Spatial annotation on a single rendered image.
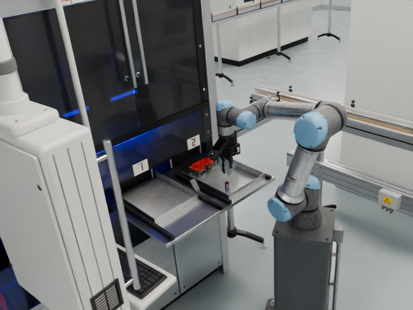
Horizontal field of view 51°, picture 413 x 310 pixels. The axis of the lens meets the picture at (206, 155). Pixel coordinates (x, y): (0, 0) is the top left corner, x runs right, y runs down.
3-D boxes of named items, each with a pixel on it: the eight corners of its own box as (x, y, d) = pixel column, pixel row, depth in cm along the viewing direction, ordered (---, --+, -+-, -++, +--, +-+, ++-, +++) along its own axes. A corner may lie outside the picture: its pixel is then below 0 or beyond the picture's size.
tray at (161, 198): (114, 197, 213) (112, 191, 212) (156, 176, 228) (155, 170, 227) (155, 225, 191) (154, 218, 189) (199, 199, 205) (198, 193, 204)
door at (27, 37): (45, 166, 177) (1, 16, 149) (139, 127, 203) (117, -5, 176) (45, 166, 176) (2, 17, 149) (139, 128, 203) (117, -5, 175)
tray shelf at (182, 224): (106, 205, 211) (105, 202, 211) (210, 152, 252) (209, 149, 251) (166, 248, 179) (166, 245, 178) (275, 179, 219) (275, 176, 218)
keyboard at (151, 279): (78, 258, 186) (77, 254, 185) (104, 241, 196) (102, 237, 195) (141, 300, 163) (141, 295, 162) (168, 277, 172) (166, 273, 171)
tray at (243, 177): (182, 176, 225) (181, 171, 224) (218, 158, 240) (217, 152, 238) (228, 201, 202) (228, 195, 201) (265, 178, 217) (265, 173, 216)
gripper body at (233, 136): (241, 154, 203) (239, 131, 197) (228, 162, 198) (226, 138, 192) (229, 150, 208) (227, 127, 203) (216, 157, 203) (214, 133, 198)
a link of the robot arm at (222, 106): (224, 106, 185) (211, 101, 190) (226, 129, 190) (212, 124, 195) (237, 100, 189) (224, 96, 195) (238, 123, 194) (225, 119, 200)
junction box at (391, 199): (377, 203, 263) (378, 190, 259) (381, 199, 266) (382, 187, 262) (396, 211, 255) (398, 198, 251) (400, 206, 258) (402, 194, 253)
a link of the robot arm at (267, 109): (358, 95, 160) (260, 93, 197) (342, 104, 154) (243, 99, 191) (361, 125, 164) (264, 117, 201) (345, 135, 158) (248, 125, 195)
